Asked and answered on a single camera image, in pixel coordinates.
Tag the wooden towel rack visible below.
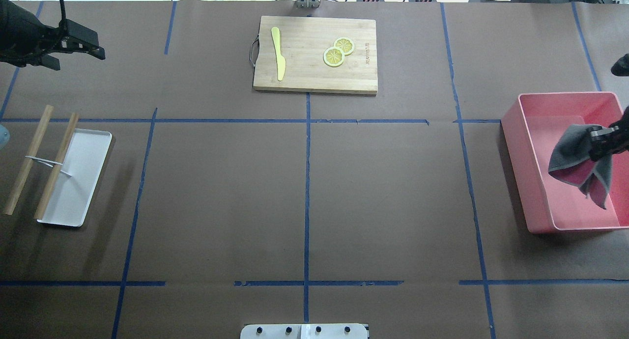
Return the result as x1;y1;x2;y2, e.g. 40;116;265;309
2;105;80;220

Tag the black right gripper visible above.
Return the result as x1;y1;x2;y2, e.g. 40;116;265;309
589;108;629;162

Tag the bamboo cutting board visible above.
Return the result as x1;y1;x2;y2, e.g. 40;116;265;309
253;15;379;95

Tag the pink plastic bin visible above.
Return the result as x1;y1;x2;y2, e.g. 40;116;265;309
501;92;629;234

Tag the front lemon slice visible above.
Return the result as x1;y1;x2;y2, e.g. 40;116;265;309
322;46;346;67

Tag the yellow plastic knife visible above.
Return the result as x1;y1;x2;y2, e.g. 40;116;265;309
270;27;286;82

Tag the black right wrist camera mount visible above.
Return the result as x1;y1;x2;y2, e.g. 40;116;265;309
610;53;629;77

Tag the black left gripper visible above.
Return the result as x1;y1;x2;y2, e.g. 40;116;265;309
0;0;106;71

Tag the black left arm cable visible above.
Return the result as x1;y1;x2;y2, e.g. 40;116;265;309
53;0;68;32

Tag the lemon slice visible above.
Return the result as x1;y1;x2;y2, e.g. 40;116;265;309
322;46;346;67
333;37;356;56

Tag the white mounting pillar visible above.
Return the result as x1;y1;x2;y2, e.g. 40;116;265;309
240;323;370;339

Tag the white metal tray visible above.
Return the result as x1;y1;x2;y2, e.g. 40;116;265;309
36;128;115;227

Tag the rear lemon slice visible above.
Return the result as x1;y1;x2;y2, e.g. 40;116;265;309
333;37;356;56

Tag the grey wiping cloth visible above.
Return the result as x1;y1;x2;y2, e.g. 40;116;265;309
548;124;612;210

